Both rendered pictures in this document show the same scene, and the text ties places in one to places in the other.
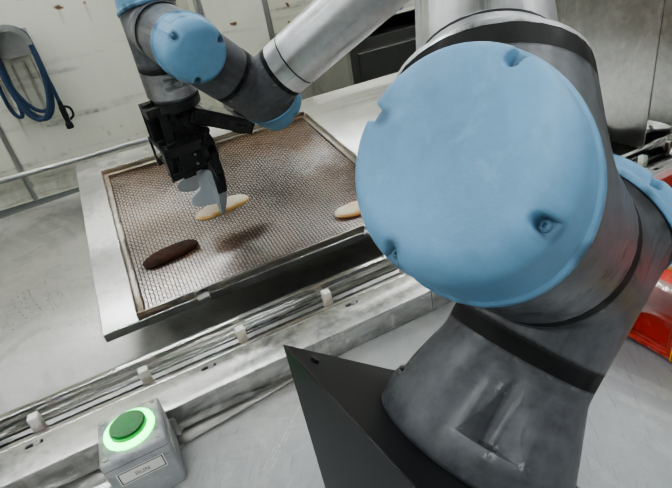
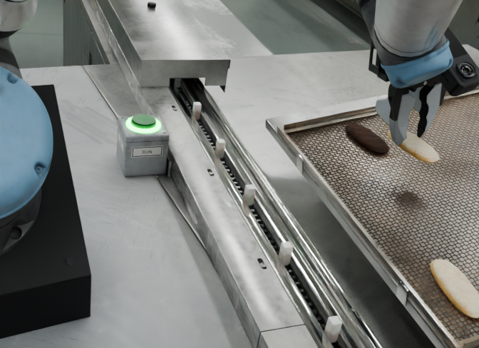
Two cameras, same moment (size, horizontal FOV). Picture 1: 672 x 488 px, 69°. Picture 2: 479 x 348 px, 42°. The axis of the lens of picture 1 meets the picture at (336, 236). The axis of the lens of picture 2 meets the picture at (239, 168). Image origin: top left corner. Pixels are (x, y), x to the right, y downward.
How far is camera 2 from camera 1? 0.80 m
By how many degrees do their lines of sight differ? 72
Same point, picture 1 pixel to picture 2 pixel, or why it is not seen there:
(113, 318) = (283, 120)
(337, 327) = (226, 247)
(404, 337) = (219, 319)
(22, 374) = (271, 112)
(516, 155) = not seen: outside the picture
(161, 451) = (124, 142)
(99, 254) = (373, 101)
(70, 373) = (262, 130)
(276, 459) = (115, 216)
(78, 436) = (170, 122)
